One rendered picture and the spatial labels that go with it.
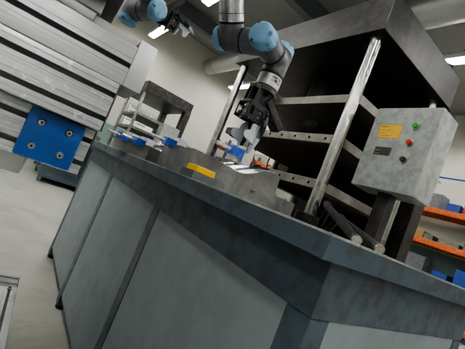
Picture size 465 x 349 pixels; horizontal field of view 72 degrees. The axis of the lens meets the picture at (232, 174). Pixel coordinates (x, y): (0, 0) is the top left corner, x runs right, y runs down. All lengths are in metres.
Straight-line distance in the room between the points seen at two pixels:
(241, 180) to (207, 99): 8.18
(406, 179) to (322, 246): 1.09
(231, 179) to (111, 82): 0.59
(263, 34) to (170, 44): 8.03
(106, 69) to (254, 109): 0.50
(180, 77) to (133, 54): 8.30
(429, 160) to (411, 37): 0.73
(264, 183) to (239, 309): 0.63
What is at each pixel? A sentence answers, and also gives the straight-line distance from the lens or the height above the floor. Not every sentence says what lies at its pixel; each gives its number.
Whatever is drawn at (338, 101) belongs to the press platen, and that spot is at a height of 1.50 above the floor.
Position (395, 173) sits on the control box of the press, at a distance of 1.56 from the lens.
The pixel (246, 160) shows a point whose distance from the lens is 0.99.
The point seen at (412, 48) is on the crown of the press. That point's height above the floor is 1.86.
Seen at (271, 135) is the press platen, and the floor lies 1.25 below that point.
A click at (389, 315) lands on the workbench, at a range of 0.71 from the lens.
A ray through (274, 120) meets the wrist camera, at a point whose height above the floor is 1.07.
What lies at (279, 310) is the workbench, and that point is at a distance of 0.56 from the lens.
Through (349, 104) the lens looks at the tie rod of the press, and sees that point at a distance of 1.69.
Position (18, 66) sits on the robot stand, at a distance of 0.61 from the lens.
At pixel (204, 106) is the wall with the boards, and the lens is 9.18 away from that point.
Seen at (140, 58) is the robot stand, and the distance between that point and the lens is 0.63.
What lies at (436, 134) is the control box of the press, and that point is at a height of 1.35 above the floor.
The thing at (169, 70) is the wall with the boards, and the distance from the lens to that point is 8.82.
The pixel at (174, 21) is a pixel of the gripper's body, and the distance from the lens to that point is 1.61.
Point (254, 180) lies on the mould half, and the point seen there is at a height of 0.88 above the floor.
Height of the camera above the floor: 0.80
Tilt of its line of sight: 4 degrees up
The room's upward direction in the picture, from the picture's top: 22 degrees clockwise
